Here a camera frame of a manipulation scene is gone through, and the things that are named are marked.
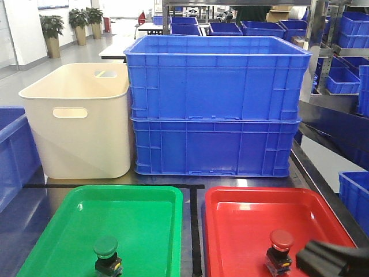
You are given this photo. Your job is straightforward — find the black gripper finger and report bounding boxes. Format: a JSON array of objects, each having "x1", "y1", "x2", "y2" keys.
[{"x1": 296, "y1": 241, "x2": 368, "y2": 276}]

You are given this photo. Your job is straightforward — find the red plastic tray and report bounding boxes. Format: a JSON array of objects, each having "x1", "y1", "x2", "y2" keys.
[{"x1": 205, "y1": 186, "x2": 355, "y2": 276}]

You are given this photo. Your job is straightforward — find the green plastic tray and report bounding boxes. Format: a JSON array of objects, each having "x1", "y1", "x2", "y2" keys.
[{"x1": 18, "y1": 185, "x2": 183, "y2": 276}]

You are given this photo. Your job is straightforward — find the lower stacked blue crate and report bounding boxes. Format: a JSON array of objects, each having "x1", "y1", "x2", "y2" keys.
[{"x1": 132, "y1": 118, "x2": 300, "y2": 177}]

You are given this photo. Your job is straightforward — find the stacked blue crate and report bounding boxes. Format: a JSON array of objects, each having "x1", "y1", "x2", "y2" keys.
[
  {"x1": 132, "y1": 118, "x2": 300, "y2": 177},
  {"x1": 125, "y1": 35, "x2": 311, "y2": 121}
]

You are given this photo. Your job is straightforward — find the upper stacked blue crate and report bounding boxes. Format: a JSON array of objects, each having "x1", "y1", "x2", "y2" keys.
[{"x1": 125, "y1": 35, "x2": 311, "y2": 121}]

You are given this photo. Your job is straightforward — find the cream plastic basket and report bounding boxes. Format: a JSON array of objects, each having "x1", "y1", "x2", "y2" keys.
[{"x1": 19, "y1": 63, "x2": 132, "y2": 179}]

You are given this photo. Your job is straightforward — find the steel trolley cart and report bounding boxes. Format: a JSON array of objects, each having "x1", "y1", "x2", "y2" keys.
[{"x1": 1, "y1": 143, "x2": 368, "y2": 276}]

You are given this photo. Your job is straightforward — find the blue bin cart top right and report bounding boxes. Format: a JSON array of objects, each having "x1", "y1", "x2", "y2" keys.
[{"x1": 1, "y1": 106, "x2": 41, "y2": 210}]

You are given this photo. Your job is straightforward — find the potted plant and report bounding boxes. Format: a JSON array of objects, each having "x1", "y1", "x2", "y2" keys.
[
  {"x1": 86, "y1": 8, "x2": 103, "y2": 39},
  {"x1": 69, "y1": 9, "x2": 88, "y2": 46},
  {"x1": 39, "y1": 14, "x2": 64, "y2": 58}
]

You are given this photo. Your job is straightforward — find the red push button switch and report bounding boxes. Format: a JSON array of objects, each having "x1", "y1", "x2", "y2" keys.
[{"x1": 265, "y1": 229, "x2": 294, "y2": 276}]

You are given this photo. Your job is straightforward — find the green push button switch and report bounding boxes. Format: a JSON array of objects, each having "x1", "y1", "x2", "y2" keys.
[{"x1": 93, "y1": 235, "x2": 123, "y2": 276}]

